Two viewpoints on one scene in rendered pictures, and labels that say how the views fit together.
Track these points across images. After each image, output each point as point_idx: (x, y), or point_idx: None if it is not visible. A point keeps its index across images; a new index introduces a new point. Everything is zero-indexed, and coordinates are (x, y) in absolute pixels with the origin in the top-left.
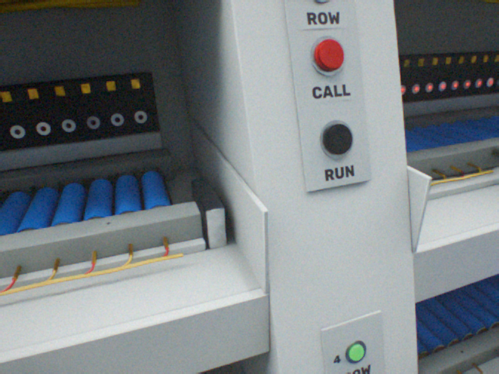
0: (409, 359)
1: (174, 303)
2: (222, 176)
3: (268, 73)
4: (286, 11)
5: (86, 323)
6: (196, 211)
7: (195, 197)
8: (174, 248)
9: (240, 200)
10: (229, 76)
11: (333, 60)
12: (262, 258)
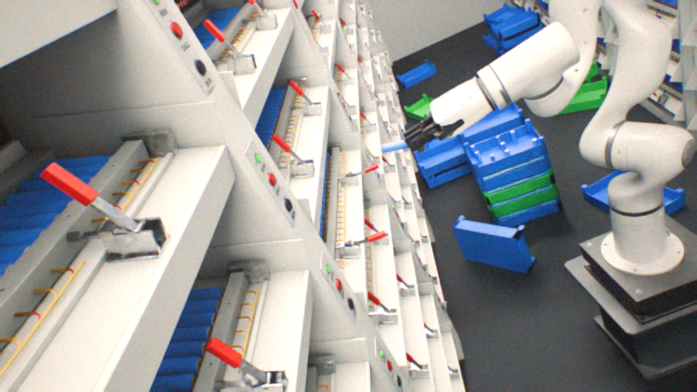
0: (369, 154)
1: (356, 157)
2: (330, 140)
3: (343, 112)
4: (339, 100)
5: (356, 165)
6: (337, 147)
7: (328, 148)
8: (341, 155)
9: (345, 138)
10: (334, 116)
11: (344, 105)
12: (359, 141)
